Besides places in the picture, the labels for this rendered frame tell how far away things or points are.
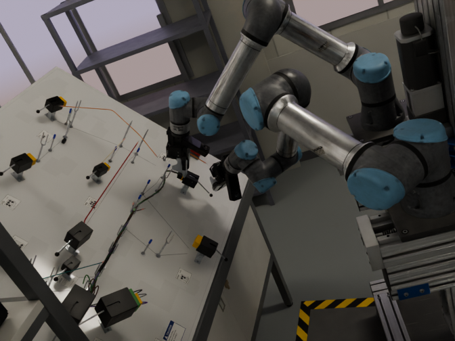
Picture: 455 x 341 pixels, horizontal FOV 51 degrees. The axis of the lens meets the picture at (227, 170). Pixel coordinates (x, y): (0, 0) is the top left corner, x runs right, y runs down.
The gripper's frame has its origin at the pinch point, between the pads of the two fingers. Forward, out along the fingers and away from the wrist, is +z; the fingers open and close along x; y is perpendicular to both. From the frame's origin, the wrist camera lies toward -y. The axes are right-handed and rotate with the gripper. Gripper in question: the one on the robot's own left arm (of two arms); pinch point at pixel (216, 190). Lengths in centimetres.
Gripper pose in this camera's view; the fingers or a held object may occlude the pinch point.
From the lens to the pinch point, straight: 195.2
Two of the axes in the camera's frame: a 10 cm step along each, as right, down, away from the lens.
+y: -4.3, -8.7, 2.4
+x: -8.2, 2.7, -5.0
